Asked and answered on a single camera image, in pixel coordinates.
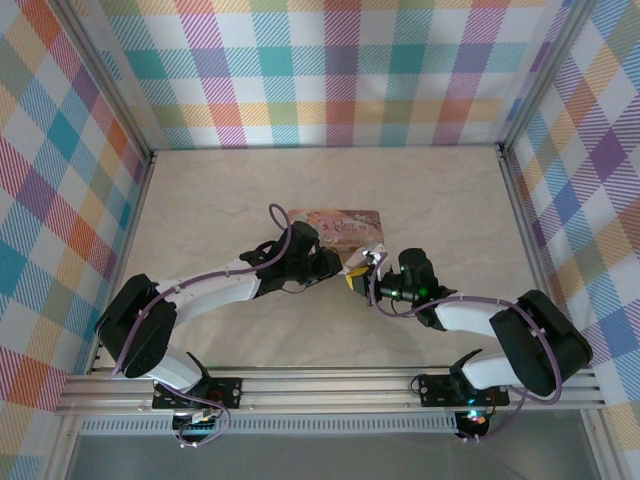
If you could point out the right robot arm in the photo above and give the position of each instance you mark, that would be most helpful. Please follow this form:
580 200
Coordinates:
540 345

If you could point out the controller circuit board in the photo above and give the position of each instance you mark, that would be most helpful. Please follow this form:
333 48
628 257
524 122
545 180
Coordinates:
474 420
197 422

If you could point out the aluminium mounting rail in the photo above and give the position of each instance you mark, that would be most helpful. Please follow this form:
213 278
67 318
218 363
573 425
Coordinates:
325 390

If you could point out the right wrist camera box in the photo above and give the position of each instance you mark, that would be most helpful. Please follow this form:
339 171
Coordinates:
367 252

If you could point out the left controller circuit board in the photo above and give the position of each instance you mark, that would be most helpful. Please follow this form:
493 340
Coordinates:
197 422

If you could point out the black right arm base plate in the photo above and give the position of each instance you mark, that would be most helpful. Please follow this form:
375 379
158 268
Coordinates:
435 390

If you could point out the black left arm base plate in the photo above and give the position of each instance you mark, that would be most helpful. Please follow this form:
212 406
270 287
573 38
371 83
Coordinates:
227 392

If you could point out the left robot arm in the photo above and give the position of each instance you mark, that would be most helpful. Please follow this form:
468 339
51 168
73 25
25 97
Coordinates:
145 330

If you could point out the pink illustrated tin box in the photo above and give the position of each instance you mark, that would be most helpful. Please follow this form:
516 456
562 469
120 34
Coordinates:
350 225

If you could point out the aluminium side rail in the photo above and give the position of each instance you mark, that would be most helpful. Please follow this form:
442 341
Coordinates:
520 210
135 210

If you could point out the right controller circuit board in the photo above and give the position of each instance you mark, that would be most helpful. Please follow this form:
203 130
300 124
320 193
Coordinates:
474 420

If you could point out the aluminium frame post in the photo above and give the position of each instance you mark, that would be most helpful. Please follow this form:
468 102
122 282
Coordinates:
105 75
545 75

